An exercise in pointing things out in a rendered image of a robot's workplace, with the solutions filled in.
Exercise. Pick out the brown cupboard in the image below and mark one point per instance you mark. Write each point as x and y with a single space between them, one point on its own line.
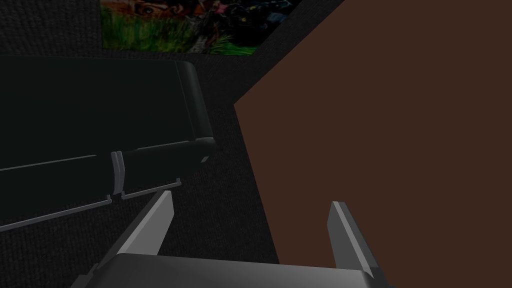
384 132

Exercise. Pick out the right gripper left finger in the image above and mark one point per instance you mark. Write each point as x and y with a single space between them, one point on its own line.
154 228

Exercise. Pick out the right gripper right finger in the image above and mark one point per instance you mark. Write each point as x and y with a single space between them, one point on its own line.
348 240

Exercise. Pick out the dark sofa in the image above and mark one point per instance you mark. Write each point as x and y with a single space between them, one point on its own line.
100 132

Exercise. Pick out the colourful wall picture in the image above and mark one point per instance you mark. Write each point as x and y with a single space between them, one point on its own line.
180 26

